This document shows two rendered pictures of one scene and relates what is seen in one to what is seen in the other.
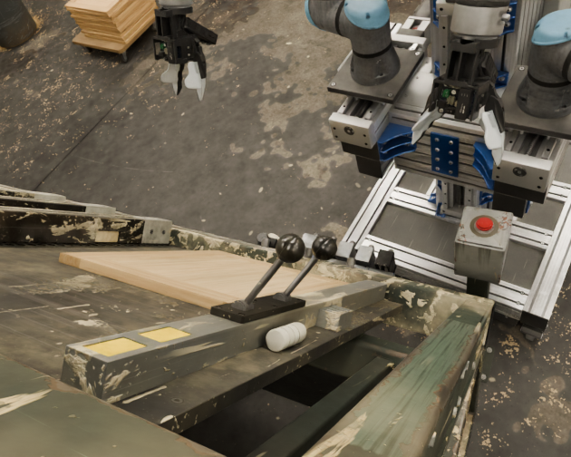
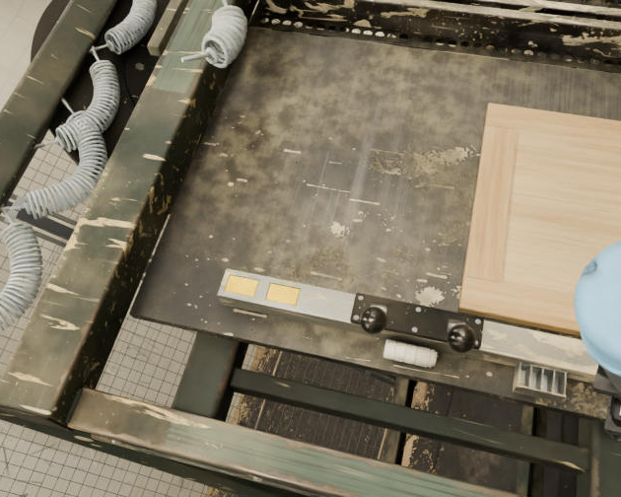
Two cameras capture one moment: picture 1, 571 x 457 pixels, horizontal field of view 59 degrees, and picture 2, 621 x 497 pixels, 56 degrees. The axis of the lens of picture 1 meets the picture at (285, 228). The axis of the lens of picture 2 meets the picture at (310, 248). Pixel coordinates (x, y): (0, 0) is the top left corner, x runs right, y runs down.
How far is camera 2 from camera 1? 0.94 m
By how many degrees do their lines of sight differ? 85
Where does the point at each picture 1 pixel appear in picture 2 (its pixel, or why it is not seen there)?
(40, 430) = (57, 340)
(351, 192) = not seen: outside the picture
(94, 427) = (63, 349)
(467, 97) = (614, 416)
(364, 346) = (591, 430)
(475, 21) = not seen: hidden behind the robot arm
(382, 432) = (190, 437)
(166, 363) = (265, 309)
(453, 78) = not seen: outside the picture
